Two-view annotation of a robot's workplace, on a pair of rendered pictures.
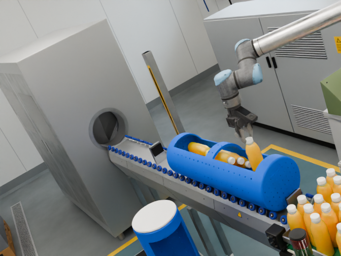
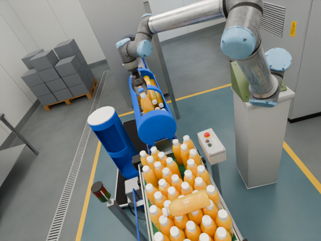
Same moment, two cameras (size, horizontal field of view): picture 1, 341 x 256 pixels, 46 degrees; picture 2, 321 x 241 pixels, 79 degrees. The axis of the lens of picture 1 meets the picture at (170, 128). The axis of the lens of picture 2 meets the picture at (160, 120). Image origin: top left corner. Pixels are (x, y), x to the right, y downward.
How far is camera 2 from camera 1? 1.23 m
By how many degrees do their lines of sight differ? 27
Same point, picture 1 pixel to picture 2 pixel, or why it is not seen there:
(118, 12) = not seen: outside the picture
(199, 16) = not seen: outside the picture
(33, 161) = not seen: hidden behind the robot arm
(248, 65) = (138, 39)
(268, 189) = (144, 132)
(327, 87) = (233, 68)
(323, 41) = (283, 22)
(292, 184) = (167, 132)
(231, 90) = (125, 57)
